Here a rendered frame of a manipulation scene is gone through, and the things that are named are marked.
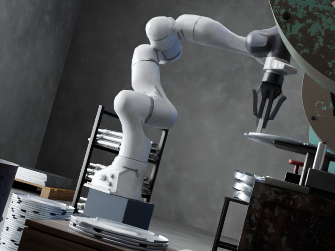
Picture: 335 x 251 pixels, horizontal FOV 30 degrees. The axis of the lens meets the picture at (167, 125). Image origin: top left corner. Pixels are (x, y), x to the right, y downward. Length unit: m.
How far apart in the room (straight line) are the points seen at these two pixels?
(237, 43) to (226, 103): 6.67
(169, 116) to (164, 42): 0.31
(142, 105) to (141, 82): 0.13
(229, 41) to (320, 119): 1.27
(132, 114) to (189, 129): 6.92
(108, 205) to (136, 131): 0.29
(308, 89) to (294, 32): 1.81
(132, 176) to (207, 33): 0.62
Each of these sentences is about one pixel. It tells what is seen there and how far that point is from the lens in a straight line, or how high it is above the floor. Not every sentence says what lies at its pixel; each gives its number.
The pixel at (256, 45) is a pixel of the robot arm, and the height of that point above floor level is 1.11.
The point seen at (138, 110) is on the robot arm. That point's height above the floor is 0.77.
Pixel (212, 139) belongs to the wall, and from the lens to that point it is 9.09.
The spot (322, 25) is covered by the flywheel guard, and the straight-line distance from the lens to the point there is 1.86.
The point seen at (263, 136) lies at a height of 0.78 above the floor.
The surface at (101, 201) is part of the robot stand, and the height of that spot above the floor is 0.41.
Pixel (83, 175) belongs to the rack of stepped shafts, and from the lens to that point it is 4.56.
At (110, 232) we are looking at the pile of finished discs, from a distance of 1.70.
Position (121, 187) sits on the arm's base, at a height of 0.48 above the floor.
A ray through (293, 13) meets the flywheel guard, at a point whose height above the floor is 1.11.
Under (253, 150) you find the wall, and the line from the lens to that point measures 8.98.
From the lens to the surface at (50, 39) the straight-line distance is 9.52.
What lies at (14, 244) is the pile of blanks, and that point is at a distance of 2.86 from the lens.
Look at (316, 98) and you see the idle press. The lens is 3.64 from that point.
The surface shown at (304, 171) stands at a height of 0.70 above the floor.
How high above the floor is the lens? 0.55
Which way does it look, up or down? 5 degrees up
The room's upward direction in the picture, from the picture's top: 15 degrees clockwise
